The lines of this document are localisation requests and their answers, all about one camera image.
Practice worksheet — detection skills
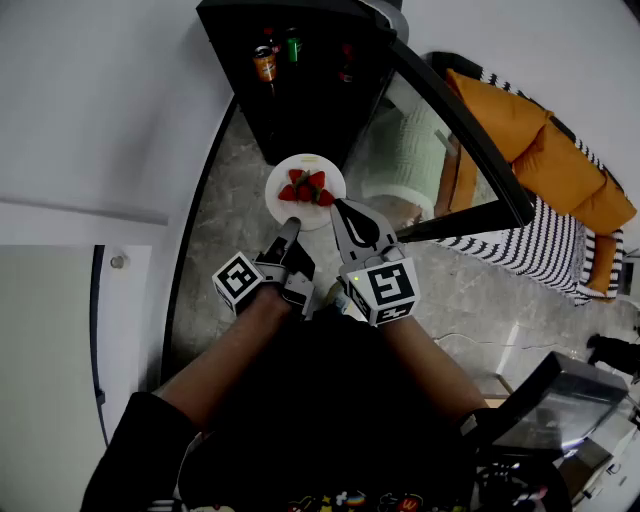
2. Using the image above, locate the white cabinet door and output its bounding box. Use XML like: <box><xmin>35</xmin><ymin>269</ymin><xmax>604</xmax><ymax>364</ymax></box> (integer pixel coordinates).
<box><xmin>0</xmin><ymin>243</ymin><xmax>154</xmax><ymax>512</ymax></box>

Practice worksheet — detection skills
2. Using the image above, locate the large orange cushion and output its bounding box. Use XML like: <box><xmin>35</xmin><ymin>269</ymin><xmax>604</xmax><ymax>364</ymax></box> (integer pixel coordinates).
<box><xmin>445</xmin><ymin>68</ymin><xmax>552</xmax><ymax>164</ymax></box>
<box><xmin>569</xmin><ymin>172</ymin><xmax>639</xmax><ymax>237</ymax></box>
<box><xmin>513</xmin><ymin>121</ymin><xmax>610</xmax><ymax>217</ymax></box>

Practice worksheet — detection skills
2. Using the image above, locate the white knitted blanket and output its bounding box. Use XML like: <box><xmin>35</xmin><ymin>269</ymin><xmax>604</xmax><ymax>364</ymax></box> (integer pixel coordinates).
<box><xmin>360</xmin><ymin>97</ymin><xmax>447</xmax><ymax>222</ymax></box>

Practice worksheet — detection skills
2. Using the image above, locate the person's right forearm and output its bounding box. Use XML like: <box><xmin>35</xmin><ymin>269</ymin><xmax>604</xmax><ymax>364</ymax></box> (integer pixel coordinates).
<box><xmin>382</xmin><ymin>313</ymin><xmax>489</xmax><ymax>426</ymax></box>

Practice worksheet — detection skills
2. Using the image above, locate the light wooden box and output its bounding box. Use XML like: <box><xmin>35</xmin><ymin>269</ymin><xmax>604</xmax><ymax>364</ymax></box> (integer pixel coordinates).
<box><xmin>473</xmin><ymin>373</ymin><xmax>515</xmax><ymax>410</ymax></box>

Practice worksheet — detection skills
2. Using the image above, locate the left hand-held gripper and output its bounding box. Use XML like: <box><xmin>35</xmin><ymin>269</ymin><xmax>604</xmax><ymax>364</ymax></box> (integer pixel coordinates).
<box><xmin>211</xmin><ymin>216</ymin><xmax>317</xmax><ymax>322</ymax></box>

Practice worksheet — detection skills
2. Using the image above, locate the black baseboard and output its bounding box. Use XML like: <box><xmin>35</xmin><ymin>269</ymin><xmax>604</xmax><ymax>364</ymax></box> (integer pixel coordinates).
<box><xmin>159</xmin><ymin>96</ymin><xmax>241</xmax><ymax>386</ymax></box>

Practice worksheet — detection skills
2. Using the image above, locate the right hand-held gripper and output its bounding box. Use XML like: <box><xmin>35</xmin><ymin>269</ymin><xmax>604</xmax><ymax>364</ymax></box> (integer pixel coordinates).
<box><xmin>329</xmin><ymin>198</ymin><xmax>422</xmax><ymax>328</ymax></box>

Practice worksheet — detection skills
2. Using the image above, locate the red drink bottle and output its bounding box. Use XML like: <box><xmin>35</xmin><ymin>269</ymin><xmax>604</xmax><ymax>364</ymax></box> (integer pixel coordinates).
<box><xmin>339</xmin><ymin>43</ymin><xmax>357</xmax><ymax>84</ymax></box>

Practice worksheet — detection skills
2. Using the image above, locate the white round plate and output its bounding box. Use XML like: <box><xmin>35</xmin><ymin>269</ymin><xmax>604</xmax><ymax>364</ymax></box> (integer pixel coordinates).
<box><xmin>264</xmin><ymin>153</ymin><xmax>348</xmax><ymax>233</ymax></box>

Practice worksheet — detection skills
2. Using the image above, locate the black box device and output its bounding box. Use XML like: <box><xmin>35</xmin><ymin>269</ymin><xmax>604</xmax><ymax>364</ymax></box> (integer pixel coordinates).
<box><xmin>491</xmin><ymin>351</ymin><xmax>630</xmax><ymax>452</ymax></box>

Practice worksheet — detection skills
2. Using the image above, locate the white machine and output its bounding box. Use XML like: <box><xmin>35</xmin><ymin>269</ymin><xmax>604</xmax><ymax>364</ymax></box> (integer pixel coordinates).
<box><xmin>557</xmin><ymin>397</ymin><xmax>640</xmax><ymax>506</ymax></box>

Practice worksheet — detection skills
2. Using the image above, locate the black cable bundle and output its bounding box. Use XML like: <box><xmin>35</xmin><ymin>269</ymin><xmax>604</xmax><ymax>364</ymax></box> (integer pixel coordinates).
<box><xmin>473</xmin><ymin>457</ymin><xmax>554</xmax><ymax>512</ymax></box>

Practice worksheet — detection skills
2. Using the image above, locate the person's left forearm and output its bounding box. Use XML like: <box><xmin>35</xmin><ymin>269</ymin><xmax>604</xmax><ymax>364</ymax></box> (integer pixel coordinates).
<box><xmin>158</xmin><ymin>285</ymin><xmax>294</xmax><ymax>434</ymax></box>

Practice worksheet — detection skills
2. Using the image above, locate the person's black clothing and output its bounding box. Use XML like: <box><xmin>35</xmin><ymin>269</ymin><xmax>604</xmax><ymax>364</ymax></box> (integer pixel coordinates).
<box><xmin>79</xmin><ymin>304</ymin><xmax>574</xmax><ymax>512</ymax></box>

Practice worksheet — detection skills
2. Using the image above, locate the black floor stand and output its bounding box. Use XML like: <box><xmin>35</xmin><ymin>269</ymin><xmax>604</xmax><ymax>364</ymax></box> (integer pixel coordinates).
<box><xmin>586</xmin><ymin>333</ymin><xmax>640</xmax><ymax>377</ymax></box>

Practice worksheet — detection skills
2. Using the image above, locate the small orange cushion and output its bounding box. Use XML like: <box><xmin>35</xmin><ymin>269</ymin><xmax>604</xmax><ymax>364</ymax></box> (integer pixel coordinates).
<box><xmin>583</xmin><ymin>232</ymin><xmax>625</xmax><ymax>303</ymax></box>

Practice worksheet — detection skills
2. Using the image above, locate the orange cushion behind glass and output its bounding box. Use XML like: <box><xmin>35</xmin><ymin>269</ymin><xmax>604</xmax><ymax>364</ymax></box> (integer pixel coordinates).
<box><xmin>433</xmin><ymin>139</ymin><xmax>482</xmax><ymax>217</ymax></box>

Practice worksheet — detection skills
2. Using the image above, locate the green bottle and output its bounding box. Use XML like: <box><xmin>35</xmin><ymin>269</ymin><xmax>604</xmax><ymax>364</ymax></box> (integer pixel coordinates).
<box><xmin>284</xmin><ymin>27</ymin><xmax>303</xmax><ymax>64</ymax></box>

